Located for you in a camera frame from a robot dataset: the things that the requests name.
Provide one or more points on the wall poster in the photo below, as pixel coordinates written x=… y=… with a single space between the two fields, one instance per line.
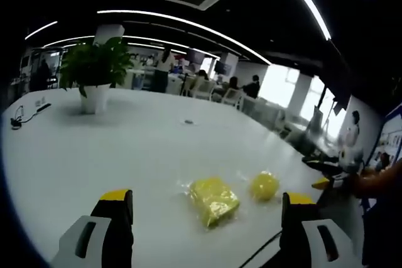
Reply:
x=391 y=136

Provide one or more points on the rectangular yellow silicone block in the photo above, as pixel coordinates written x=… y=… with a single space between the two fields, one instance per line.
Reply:
x=213 y=202

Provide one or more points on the white office chair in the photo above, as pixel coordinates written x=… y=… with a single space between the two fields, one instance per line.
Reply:
x=234 y=96
x=201 y=87

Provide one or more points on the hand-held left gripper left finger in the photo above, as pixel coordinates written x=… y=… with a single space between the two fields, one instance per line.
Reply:
x=110 y=233

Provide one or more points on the green potted plant white pot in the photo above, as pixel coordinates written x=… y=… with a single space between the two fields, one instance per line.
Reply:
x=94 y=67

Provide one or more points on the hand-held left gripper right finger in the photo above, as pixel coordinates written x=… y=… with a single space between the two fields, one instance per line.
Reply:
x=298 y=233

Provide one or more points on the round yellow silicone block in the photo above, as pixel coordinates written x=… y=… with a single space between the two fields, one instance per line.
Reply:
x=264 y=186

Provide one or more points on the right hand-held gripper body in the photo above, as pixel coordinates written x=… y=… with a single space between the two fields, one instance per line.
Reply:
x=350 y=155

